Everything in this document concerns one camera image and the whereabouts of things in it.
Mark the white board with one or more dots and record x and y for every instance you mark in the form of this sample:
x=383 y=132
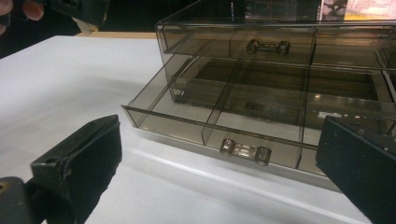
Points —
x=62 y=77

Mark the bright printed poster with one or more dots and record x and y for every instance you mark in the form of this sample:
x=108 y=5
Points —
x=364 y=9

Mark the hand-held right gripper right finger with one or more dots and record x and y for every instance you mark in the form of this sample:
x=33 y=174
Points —
x=358 y=168

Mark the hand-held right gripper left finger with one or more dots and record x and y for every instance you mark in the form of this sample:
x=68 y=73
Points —
x=81 y=168

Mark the smoky clear drawer organizer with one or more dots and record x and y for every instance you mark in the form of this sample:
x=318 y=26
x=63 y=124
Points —
x=236 y=23

